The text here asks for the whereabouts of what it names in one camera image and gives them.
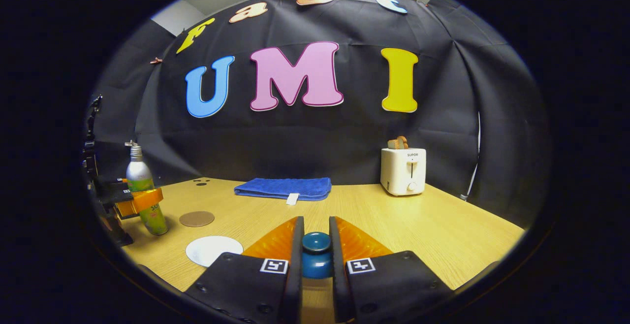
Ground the round brown coaster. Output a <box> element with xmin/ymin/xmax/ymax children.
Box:
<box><xmin>179</xmin><ymin>211</ymin><xmax>215</xmax><ymax>227</ymax></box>

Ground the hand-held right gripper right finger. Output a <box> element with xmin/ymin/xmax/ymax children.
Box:
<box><xmin>329</xmin><ymin>216</ymin><xmax>453</xmax><ymax>324</ymax></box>

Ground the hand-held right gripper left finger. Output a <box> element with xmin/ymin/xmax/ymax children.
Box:
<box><xmin>185</xmin><ymin>216</ymin><xmax>305</xmax><ymax>324</ymax></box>

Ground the folded blue towel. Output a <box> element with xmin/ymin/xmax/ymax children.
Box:
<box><xmin>234</xmin><ymin>177</ymin><xmax>332</xmax><ymax>205</ymax></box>

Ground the black backdrop cloth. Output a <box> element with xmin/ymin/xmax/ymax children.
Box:
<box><xmin>91</xmin><ymin>0</ymin><xmax>549</xmax><ymax>228</ymax></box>

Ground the white toaster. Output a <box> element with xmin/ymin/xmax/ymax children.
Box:
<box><xmin>380</xmin><ymin>148</ymin><xmax>427</xmax><ymax>196</ymax></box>

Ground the silver green water bottle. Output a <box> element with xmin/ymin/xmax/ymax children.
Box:
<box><xmin>126</xmin><ymin>146</ymin><xmax>169</xmax><ymax>236</ymax></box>

